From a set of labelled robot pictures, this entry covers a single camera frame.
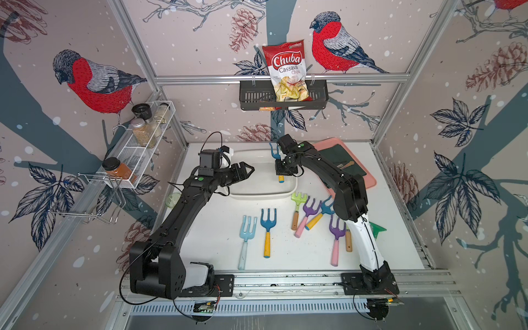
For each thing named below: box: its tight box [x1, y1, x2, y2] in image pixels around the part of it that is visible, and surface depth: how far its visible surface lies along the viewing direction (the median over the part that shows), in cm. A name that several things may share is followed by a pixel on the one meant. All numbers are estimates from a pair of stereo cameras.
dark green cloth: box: [318, 143, 367, 176], surface depth 119 cm
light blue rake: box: [237, 215, 258, 271], surface depth 87 cm
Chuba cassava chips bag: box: [261, 39, 313, 103], surface depth 85 cm
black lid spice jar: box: [131, 103, 152, 120], surface depth 75 cm
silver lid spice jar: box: [130, 117, 155, 149], surface depth 74 cm
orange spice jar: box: [101, 156, 132, 180], surface depth 62 cm
